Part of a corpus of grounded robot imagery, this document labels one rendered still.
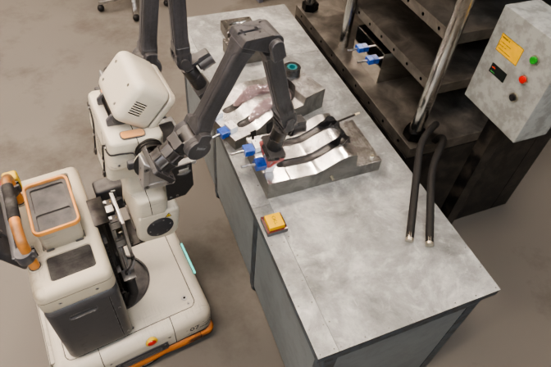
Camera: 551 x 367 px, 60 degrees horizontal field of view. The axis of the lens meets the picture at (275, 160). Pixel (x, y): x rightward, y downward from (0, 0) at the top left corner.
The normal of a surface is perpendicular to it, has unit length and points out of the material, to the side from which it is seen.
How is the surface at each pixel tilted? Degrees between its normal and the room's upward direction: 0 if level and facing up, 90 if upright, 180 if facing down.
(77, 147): 0
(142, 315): 0
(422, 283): 0
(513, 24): 90
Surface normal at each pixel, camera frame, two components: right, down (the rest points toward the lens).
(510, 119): -0.93, 0.22
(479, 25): 0.07, -0.68
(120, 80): -0.60, -0.23
